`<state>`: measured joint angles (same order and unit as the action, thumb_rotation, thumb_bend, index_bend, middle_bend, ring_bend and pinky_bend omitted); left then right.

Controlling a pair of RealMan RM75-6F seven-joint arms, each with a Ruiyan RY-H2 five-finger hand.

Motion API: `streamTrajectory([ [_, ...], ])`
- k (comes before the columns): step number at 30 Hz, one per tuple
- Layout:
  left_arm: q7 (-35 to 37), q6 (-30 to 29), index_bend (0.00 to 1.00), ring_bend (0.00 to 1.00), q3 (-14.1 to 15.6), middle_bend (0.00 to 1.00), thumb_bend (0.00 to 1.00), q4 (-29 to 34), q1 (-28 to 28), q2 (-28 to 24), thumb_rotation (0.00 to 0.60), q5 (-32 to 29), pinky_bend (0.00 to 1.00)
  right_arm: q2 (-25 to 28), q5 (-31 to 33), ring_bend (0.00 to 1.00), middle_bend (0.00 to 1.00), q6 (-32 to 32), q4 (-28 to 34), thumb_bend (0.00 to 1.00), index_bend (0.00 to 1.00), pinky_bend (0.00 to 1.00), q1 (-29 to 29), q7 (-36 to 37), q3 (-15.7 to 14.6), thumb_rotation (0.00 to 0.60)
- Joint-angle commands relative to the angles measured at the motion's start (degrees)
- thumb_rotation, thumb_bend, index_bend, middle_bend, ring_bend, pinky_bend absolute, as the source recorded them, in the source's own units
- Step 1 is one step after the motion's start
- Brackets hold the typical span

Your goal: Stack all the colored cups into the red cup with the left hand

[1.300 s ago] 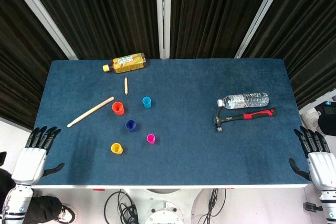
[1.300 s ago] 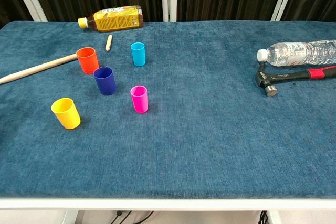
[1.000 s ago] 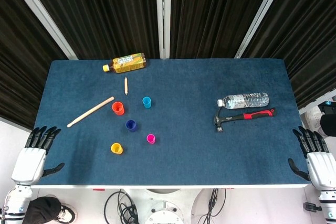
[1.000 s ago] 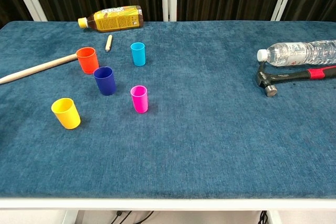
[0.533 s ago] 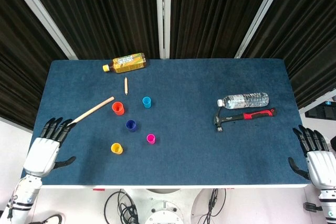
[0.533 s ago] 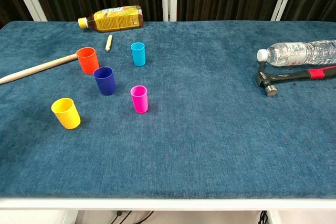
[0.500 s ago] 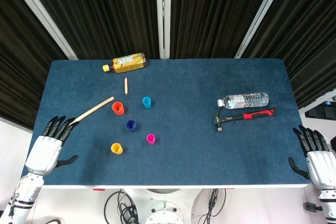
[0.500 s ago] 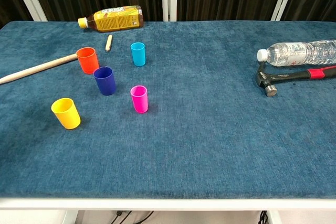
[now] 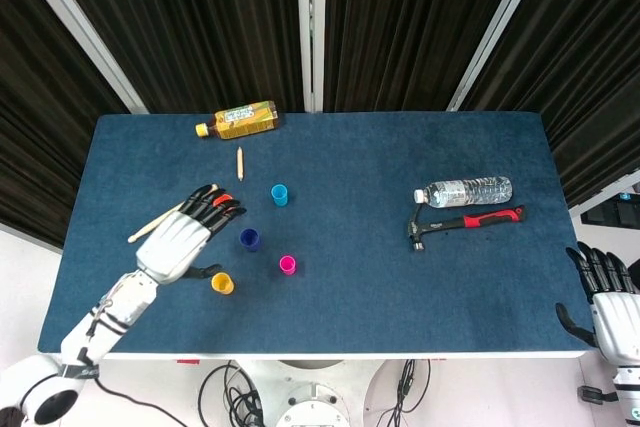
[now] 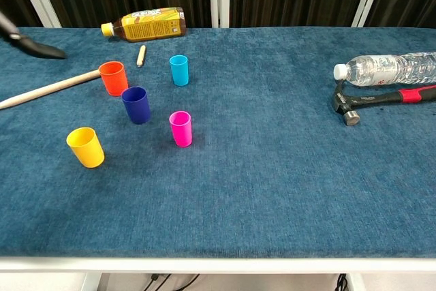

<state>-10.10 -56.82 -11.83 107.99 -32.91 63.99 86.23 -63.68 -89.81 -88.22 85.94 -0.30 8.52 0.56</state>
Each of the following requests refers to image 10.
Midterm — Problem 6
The dark blue plastic cup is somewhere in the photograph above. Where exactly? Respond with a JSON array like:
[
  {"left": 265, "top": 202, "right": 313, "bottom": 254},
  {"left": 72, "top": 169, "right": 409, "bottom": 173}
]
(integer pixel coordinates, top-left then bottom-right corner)
[{"left": 121, "top": 86, "right": 152, "bottom": 125}]

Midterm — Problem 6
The white table leg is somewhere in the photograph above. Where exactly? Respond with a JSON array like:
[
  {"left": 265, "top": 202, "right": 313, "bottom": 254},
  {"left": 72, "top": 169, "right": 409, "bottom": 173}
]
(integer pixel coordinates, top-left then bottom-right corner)
[
  {"left": 80, "top": 273, "right": 102, "bottom": 291},
  {"left": 345, "top": 273, "right": 368, "bottom": 291}
]

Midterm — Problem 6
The yellow plastic cup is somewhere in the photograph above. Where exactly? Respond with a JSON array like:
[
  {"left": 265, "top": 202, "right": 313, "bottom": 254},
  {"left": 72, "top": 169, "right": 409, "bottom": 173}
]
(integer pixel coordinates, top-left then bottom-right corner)
[{"left": 65, "top": 127, "right": 106, "bottom": 169}]

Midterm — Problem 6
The blue velvet table cloth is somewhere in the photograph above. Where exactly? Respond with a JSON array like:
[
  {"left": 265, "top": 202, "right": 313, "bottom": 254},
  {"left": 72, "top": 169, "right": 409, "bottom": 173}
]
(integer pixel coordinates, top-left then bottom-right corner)
[{"left": 0, "top": 26, "right": 436, "bottom": 260}]

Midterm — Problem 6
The yellow label tea bottle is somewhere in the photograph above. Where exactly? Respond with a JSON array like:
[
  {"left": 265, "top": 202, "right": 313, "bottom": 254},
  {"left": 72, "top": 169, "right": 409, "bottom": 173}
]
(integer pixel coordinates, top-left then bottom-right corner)
[{"left": 100, "top": 6, "right": 188, "bottom": 44}]

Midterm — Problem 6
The long wooden stick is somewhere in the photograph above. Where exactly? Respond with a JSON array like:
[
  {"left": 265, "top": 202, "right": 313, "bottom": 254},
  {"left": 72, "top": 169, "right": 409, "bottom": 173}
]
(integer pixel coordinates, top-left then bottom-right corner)
[{"left": 0, "top": 69, "right": 101, "bottom": 111}]

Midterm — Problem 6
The clear plastic water bottle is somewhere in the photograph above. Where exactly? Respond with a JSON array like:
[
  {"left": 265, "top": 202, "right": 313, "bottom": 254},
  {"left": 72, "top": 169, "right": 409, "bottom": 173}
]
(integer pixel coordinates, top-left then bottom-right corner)
[{"left": 333, "top": 51, "right": 436, "bottom": 88}]

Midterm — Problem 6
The pink plastic cup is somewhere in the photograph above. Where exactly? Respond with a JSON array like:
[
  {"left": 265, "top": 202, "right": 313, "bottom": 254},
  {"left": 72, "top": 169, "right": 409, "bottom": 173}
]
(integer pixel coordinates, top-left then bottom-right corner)
[{"left": 168, "top": 110, "right": 193, "bottom": 149}]

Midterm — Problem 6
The short wooden dowel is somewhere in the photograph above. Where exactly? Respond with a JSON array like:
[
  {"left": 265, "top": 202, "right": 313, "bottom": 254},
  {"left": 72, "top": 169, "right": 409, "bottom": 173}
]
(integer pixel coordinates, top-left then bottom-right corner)
[{"left": 136, "top": 44, "right": 147, "bottom": 68}]

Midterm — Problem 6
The orange plastic cup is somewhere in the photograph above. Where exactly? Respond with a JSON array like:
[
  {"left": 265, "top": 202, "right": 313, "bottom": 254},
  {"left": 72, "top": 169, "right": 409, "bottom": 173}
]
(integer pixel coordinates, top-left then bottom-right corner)
[{"left": 98, "top": 61, "right": 129, "bottom": 97}]

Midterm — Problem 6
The light blue plastic cup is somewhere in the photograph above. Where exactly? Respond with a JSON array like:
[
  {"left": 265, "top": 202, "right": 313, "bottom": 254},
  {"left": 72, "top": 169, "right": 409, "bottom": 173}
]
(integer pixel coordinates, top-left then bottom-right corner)
[{"left": 169, "top": 55, "right": 189, "bottom": 87}]

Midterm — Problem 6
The black red claw hammer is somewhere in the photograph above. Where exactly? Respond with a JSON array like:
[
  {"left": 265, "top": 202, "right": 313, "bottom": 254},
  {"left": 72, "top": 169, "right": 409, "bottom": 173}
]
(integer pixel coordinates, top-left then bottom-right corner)
[{"left": 331, "top": 80, "right": 436, "bottom": 127}]

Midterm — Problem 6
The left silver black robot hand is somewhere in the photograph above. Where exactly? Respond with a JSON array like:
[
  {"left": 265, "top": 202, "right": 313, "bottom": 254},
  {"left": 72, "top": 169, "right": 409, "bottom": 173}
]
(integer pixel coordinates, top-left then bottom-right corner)
[{"left": 0, "top": 11, "right": 67, "bottom": 60}]

